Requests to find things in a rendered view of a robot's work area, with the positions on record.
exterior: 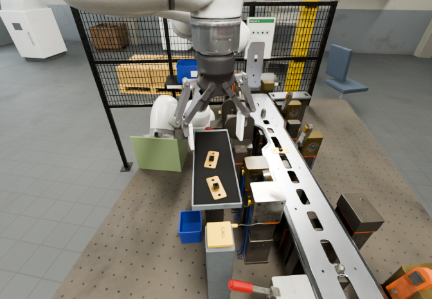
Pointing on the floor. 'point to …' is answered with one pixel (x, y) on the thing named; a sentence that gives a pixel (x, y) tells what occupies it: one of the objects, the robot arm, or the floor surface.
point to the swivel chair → (335, 71)
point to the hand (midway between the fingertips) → (216, 136)
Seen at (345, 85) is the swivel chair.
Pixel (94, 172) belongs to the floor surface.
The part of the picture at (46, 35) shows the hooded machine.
